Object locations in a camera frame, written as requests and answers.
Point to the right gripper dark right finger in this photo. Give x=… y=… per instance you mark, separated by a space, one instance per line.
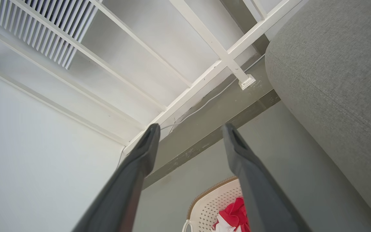
x=256 y=193

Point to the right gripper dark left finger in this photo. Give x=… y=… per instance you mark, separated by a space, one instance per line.
x=124 y=193

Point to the white perforated laundry basket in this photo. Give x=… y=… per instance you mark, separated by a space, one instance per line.
x=209 y=206

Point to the white garment with red trim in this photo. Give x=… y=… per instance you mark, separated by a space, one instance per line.
x=224 y=228

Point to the grey fabric sofa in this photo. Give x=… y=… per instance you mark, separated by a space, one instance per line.
x=333 y=80

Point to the white metal railing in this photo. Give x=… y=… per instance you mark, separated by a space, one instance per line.
x=209 y=37

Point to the white louvred vent grille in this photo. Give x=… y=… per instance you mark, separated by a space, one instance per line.
x=43 y=29

